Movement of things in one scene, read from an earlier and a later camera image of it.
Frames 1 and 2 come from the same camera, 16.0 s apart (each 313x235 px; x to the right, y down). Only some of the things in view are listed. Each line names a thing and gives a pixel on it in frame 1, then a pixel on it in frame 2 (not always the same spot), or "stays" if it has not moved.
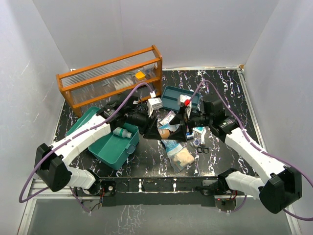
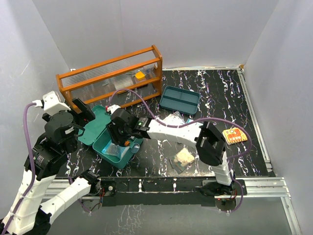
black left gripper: (149, 127) to (86, 115)
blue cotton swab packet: (170, 145) to (112, 149)
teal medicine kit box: (112, 148) stays
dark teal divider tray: (170, 96) stays
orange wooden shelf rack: (136, 77) stays
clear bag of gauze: (168, 118) stays
